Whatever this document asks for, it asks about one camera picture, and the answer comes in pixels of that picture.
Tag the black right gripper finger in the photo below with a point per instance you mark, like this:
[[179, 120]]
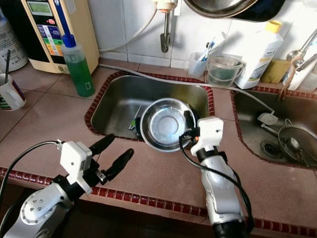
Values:
[[190, 120]]

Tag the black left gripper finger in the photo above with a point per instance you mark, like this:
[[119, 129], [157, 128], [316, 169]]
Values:
[[120, 163], [103, 144]]

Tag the stainless steel bowl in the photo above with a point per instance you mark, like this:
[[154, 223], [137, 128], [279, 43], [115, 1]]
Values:
[[166, 126]]

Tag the blue plastic mug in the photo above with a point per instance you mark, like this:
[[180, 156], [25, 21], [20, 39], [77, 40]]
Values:
[[137, 129]]

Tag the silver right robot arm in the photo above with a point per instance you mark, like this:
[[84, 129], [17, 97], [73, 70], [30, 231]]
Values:
[[220, 193]]

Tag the steel sink basin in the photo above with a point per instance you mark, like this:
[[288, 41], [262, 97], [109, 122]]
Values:
[[247, 114], [114, 99]]

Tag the clear toothbrush cup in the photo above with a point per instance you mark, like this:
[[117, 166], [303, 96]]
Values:
[[193, 67]]

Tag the clear plastic bucket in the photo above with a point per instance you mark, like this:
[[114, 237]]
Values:
[[225, 74]]

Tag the green liquid soap bottle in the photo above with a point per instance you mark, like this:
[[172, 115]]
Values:
[[79, 74]]

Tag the white bottle yellow cap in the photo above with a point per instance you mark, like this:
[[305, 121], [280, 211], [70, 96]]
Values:
[[260, 54]]

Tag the tan worn sponge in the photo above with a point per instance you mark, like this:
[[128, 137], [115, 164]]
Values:
[[275, 72]]

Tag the white printed mug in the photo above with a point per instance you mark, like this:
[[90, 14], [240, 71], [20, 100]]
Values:
[[12, 96]]

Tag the round steel pot lid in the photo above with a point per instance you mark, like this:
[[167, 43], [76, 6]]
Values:
[[297, 144]]

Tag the beige water appliance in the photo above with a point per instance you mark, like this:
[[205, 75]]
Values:
[[86, 29]]

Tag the dark stirring stick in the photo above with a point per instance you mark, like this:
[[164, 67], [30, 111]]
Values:
[[7, 64]]

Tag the hanging dark frying pan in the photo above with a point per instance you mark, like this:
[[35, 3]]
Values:
[[257, 12]]

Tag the chrome pull-out faucet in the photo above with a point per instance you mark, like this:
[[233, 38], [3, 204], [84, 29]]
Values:
[[304, 49]]

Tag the large white plastic bottle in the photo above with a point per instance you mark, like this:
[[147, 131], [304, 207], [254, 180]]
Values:
[[12, 44]]

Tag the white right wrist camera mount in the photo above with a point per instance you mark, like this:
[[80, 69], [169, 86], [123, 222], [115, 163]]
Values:
[[210, 131]]

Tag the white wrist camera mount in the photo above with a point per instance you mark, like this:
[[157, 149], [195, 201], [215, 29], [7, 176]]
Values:
[[210, 131], [77, 158]]

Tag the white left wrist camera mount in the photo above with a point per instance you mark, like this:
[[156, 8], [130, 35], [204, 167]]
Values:
[[77, 158]]

